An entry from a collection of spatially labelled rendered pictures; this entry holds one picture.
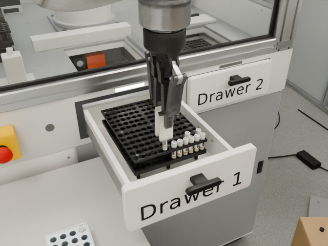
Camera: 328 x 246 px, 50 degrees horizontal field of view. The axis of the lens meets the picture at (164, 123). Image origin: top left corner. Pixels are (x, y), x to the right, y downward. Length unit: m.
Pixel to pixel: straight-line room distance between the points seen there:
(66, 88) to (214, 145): 0.37
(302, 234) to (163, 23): 0.44
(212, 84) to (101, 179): 0.41
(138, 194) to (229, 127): 0.60
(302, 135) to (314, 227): 1.83
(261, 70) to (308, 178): 1.16
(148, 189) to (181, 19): 0.30
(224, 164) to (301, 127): 1.89
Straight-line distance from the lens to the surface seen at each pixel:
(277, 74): 1.21
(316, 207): 1.97
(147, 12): 0.59
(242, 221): 1.60
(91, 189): 0.89
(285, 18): 1.14
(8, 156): 0.85
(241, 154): 0.73
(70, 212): 0.85
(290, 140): 2.43
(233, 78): 1.04
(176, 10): 0.58
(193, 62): 0.99
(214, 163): 0.70
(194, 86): 1.00
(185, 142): 0.77
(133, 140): 0.79
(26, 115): 0.89
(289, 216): 1.93
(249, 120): 1.23
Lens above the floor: 1.37
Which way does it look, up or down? 34 degrees down
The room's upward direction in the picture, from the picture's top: straight up
